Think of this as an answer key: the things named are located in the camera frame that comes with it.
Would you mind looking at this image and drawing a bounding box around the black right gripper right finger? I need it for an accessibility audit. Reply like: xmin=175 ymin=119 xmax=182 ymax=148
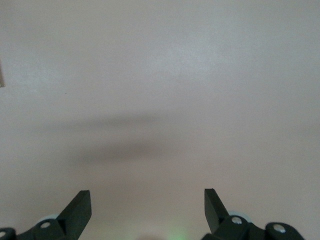
xmin=201 ymin=188 xmax=305 ymax=240

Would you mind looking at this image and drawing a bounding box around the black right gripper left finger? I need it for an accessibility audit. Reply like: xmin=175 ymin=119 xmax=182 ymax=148
xmin=0 ymin=190 xmax=93 ymax=240

